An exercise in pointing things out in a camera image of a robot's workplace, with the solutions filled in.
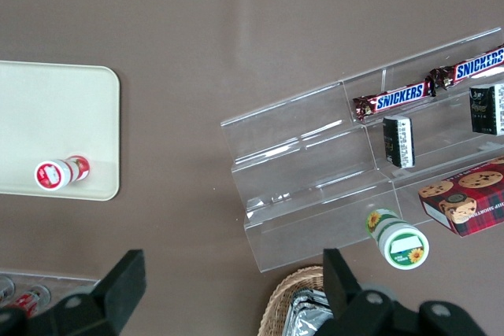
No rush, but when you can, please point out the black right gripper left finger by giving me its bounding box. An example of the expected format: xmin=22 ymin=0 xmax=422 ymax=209
xmin=0 ymin=249 xmax=147 ymax=336

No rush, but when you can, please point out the red plaid cookie box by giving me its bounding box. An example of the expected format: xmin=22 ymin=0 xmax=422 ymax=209
xmin=417 ymin=156 xmax=504 ymax=238

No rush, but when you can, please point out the small black white box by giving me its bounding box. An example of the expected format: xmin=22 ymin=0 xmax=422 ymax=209
xmin=382 ymin=115 xmax=416 ymax=169

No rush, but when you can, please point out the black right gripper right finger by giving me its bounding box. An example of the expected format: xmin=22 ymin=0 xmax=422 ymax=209
xmin=310 ymin=248 xmax=487 ymax=336

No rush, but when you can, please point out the clear acrylic tiered shelf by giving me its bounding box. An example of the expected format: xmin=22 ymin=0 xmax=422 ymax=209
xmin=220 ymin=27 xmax=504 ymax=273

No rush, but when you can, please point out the woven wicker basket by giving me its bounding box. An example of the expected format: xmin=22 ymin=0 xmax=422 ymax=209
xmin=257 ymin=265 xmax=326 ymax=336

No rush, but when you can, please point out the clear acrylic can rack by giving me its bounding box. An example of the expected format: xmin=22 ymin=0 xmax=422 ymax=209
xmin=0 ymin=268 xmax=102 ymax=309

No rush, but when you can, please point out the silver foil wrapped sandwich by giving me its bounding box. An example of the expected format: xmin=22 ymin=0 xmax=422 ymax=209
xmin=283 ymin=288 xmax=335 ymax=336

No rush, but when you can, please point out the green sunflower yogurt bottle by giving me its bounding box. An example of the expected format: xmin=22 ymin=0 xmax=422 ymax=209
xmin=365 ymin=207 xmax=430 ymax=270

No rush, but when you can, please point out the cream plastic tray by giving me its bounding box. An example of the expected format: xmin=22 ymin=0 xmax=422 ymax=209
xmin=0 ymin=60 xmax=120 ymax=201

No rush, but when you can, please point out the red labelled yogurt bottle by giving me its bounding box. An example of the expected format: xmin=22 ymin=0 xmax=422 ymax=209
xmin=34 ymin=155 xmax=91 ymax=192

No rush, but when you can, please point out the large black white box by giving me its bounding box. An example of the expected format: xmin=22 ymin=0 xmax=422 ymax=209
xmin=469 ymin=83 xmax=504 ymax=136

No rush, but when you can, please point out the Snickers chocolate bar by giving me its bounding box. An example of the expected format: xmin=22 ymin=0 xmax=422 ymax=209
xmin=428 ymin=43 xmax=504 ymax=93
xmin=352 ymin=80 xmax=437 ymax=123

